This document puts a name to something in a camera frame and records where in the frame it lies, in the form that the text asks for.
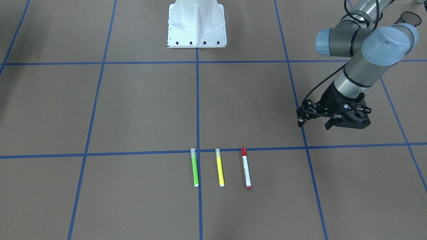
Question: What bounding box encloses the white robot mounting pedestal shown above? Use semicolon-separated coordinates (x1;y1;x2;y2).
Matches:
167;0;228;48

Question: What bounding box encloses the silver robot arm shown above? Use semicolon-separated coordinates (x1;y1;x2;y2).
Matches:
296;0;422;129

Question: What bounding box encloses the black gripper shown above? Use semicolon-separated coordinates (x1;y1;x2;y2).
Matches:
297;83;372;130

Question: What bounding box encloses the black mesh pen cup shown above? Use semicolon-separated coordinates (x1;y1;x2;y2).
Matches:
394;12;422;27

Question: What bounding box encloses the yellow highlighter pen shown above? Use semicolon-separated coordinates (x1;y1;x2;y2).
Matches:
215;148;225;187

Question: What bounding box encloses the red whiteboard marker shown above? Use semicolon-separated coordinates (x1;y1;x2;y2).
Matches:
241;147;252;190

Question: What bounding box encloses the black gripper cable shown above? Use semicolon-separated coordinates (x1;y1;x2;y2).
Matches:
300;0;384;110

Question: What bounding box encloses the green highlighter pen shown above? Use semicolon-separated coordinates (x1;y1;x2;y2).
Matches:
190;148;199;187

